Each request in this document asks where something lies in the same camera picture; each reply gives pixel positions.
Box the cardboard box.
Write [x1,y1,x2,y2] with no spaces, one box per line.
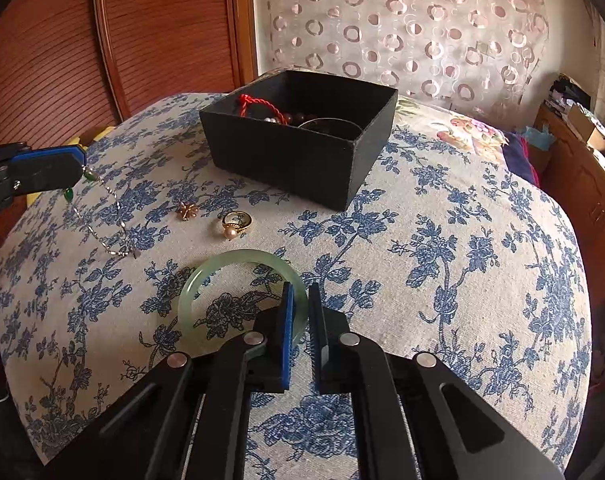
[567,105,605,153]

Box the black jewelry box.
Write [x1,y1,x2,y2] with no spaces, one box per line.
[199,69,399,212]

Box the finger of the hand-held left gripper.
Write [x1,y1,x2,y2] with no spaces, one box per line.
[0,144,87,168]
[0,160,87,217]

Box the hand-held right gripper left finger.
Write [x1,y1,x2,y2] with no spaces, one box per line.
[42,282,298,480]

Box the wooden wardrobe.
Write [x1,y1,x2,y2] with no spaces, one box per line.
[0,0,258,261]

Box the pile of dark clothes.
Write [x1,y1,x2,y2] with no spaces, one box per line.
[552,74,590,111]

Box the silver chain green pendant necklace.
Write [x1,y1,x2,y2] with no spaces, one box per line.
[62,169,142,260]

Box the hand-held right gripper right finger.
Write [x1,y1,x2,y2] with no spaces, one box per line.
[307,282,568,480]

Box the gold pearl ring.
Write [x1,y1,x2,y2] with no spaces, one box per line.
[213,211,254,241]

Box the blue floral blanket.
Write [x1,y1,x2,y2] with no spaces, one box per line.
[0,91,590,466]

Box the teal plastic bag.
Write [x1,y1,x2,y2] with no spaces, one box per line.
[525,125,556,152]

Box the pale green jade bangle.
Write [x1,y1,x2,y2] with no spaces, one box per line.
[176,249,309,356]

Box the red cord bracelet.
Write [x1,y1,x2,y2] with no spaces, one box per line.
[236,92,283,120]

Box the sheer circle-patterned curtain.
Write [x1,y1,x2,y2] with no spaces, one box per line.
[255,0,550,123]

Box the dark glossy bangle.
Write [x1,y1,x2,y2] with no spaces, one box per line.
[297,116,364,140]

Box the dark blue and red cloth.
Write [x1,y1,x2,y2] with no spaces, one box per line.
[502,131,541,186]

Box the wooden side cabinet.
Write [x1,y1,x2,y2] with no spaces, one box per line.
[532,102,605,281]

